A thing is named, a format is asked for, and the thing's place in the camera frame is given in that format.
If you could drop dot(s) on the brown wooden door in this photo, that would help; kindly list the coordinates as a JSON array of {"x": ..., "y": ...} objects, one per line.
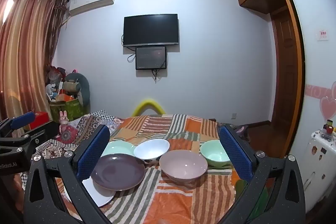
[{"x": 283, "y": 69}]

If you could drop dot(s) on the black wall television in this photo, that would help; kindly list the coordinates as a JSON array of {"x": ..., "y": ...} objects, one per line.
[{"x": 151, "y": 29}]

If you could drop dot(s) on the grey plush toy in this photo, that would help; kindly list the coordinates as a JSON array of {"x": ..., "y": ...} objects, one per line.
[{"x": 78, "y": 85}]

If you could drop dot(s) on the pile of toys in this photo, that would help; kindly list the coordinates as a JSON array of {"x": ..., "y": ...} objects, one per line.
[{"x": 53, "y": 87}]

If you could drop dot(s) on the striped brown curtain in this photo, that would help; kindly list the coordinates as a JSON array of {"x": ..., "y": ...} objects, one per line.
[{"x": 23, "y": 56}]

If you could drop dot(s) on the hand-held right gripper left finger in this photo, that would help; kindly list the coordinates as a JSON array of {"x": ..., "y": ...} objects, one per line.
[{"x": 94, "y": 154}]

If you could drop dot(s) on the striped patchwork tablecloth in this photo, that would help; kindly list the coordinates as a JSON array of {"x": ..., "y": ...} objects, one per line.
[{"x": 168, "y": 203}]

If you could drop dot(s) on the white bowl with dark spots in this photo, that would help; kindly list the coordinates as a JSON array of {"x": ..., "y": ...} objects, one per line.
[{"x": 152, "y": 149}]

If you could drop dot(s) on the white heart-print wardrobe door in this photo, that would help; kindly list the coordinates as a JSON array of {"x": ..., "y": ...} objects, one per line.
[{"x": 315, "y": 69}]

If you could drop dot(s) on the pink bowl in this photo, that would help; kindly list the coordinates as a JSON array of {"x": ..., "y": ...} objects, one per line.
[{"x": 183, "y": 165}]

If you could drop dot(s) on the white cabinet with stickers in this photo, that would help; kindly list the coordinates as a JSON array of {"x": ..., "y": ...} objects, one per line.
[{"x": 317, "y": 161}]

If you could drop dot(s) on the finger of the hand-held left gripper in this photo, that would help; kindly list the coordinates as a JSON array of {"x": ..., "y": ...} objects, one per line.
[
  {"x": 23, "y": 119},
  {"x": 44, "y": 132}
]

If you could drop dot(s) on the white air conditioner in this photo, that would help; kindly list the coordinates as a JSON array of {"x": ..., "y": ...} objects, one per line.
[{"x": 90, "y": 1}]

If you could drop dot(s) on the pink bunny toy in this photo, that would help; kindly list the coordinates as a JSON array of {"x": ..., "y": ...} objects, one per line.
[{"x": 63, "y": 117}]

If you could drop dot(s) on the green bowl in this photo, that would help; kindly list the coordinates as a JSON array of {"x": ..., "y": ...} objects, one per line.
[{"x": 214, "y": 151}]

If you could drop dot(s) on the green cardboard box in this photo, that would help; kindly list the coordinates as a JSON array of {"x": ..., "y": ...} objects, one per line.
[{"x": 71, "y": 108}]

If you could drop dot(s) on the red yellow toy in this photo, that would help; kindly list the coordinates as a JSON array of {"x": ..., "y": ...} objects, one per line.
[{"x": 329, "y": 126}]

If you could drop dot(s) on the small black wall monitor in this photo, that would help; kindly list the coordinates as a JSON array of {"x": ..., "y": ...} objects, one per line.
[{"x": 151, "y": 57}]

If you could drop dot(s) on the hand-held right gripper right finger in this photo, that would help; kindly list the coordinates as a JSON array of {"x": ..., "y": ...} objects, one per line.
[{"x": 235, "y": 154}]

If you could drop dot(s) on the purple plate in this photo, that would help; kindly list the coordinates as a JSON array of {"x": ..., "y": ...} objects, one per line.
[{"x": 118, "y": 171}]

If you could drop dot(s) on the red white wall sticker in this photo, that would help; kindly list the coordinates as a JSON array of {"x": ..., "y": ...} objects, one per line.
[{"x": 322, "y": 34}]

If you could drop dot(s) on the white plate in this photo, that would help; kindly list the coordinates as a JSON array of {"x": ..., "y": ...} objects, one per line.
[{"x": 97, "y": 195}]

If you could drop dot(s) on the mint green plate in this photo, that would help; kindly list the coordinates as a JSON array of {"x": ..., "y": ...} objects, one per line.
[{"x": 118, "y": 148}]

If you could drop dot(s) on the red box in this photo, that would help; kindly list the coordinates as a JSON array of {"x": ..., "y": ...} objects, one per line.
[{"x": 42, "y": 117}]

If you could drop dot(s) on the patterned blanket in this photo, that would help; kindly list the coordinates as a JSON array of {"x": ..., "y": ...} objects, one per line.
[{"x": 86, "y": 124}]

